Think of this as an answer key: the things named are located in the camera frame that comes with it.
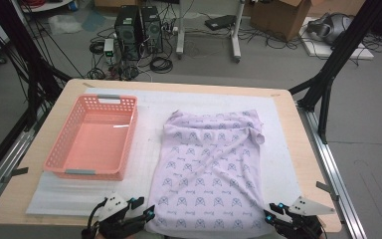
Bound white flat board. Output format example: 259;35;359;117
299;16;376;61

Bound blue sheet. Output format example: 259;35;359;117
81;9;107;33

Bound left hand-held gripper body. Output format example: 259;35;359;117
97;192;147;239

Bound white metal stand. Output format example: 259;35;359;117
175;0;247;64

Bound lavender printed cloth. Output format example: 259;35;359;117
145;109;275;239

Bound black metal frame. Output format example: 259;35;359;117
0;0;74;188
287;0;382;144

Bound white gridded mat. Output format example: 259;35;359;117
25;87;299;223

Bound open cardboard box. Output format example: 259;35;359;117
250;0;312;42

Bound pink plastic basket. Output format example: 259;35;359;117
43;94;139;181

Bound aluminium rail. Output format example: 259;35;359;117
296;106;367;239
0;127;36;217

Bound grey metal bracket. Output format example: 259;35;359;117
315;180;340;202
1;166;30;184

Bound clear plastic bag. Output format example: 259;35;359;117
48;13;84;36

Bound coiled black cable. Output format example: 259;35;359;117
149;56;174;75
89;39;105;56
87;67;106;81

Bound white round table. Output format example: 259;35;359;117
19;0;74;14

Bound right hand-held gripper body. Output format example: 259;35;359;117
272;195;336;239

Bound grey helmet-like device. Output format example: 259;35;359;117
306;12;354;46

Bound black computer tower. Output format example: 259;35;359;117
113;5;142;62
141;5;164;54

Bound white power box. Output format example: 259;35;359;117
102;38;115;64

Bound black flat device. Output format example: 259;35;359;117
204;14;237;32

